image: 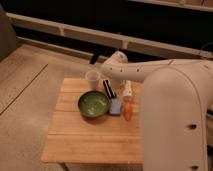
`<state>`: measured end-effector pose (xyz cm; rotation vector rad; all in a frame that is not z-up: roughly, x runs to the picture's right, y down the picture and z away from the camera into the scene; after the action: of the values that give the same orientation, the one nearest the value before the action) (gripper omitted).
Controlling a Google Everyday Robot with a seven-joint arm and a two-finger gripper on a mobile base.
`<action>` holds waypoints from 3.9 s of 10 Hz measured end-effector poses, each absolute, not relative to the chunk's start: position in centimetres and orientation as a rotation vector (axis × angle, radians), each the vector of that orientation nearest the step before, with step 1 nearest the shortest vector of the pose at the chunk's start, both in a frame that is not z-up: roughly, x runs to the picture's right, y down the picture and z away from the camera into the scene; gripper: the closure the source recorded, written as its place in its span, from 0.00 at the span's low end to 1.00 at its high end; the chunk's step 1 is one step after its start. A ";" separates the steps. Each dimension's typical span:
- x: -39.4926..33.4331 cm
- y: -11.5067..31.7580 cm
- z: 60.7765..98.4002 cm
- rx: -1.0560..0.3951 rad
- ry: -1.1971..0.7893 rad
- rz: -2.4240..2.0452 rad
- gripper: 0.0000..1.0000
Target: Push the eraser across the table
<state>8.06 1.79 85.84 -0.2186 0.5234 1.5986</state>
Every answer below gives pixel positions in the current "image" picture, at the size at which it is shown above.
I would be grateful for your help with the black striped eraser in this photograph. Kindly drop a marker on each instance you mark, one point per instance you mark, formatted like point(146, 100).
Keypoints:
point(110, 93)

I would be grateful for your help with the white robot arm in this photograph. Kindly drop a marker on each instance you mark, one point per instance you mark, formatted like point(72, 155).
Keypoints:
point(175, 97)

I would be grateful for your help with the clear plastic cup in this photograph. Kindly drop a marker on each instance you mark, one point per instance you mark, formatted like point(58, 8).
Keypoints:
point(93, 77)

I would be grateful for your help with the blue sponge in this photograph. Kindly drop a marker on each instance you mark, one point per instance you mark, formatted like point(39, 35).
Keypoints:
point(115, 107)

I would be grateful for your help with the green bowl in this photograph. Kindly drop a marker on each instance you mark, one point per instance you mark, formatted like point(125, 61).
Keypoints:
point(93, 104)

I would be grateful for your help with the orange carrot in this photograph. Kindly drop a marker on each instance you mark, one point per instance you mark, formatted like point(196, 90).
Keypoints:
point(127, 111)

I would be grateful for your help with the wooden table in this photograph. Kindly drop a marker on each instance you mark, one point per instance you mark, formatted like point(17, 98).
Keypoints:
point(104, 140)

